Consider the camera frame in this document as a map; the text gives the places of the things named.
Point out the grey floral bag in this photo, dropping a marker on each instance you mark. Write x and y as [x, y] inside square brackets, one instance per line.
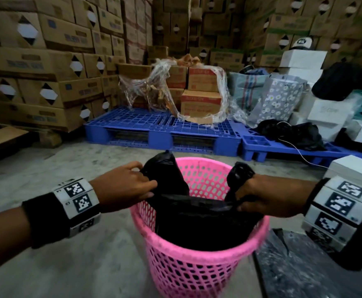
[277, 99]

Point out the black wristband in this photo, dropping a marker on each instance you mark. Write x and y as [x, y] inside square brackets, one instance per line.
[46, 220]

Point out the stack of brown cardboard boxes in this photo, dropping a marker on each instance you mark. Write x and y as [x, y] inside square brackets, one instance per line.
[230, 21]
[50, 58]

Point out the person's left hand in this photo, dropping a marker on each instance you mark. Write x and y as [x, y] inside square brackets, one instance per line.
[119, 189]

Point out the black speckled sheet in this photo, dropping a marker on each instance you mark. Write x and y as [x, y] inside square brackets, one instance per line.
[305, 270]

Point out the striped woven bag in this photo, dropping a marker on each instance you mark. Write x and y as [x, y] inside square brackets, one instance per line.
[246, 88]

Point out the person's right hand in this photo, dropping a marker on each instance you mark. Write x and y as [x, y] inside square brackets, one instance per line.
[277, 195]

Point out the person's left fingers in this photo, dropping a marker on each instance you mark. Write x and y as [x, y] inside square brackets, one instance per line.
[145, 187]

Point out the pile of white boxes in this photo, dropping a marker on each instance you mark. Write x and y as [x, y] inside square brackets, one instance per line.
[326, 111]

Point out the black and white cap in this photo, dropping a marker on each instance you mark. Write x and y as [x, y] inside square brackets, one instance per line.
[302, 42]

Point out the clear plastic wrap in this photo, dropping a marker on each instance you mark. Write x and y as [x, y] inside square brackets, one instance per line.
[156, 86]

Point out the large white carton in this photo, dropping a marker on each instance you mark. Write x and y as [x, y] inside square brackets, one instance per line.
[354, 170]

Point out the wooden board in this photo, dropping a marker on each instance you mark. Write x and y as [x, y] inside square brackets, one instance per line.
[1, 138]

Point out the red print cardboard box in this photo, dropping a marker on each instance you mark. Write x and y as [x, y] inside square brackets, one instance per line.
[202, 79]
[201, 103]
[177, 76]

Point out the black backpack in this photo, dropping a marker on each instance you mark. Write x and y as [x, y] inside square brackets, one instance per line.
[339, 80]

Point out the white marker wrist tracker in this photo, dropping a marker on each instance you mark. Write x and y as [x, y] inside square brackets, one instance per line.
[339, 207]
[80, 198]

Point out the pink plastic mesh basket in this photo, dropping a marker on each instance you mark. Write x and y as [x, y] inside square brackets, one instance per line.
[184, 270]

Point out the crumpled black plastic bag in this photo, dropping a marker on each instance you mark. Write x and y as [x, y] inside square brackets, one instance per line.
[302, 134]

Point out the blue plastic pallet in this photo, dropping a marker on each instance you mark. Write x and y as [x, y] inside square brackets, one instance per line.
[156, 128]
[277, 148]

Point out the black plastic trash bag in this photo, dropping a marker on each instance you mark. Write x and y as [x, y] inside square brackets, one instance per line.
[199, 220]

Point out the person's left forearm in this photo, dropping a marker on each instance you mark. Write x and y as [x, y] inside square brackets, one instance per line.
[4, 235]

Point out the person's right fingers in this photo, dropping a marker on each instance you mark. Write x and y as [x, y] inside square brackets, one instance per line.
[246, 190]

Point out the wooden pallet block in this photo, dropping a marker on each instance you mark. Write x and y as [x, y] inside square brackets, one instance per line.
[50, 139]

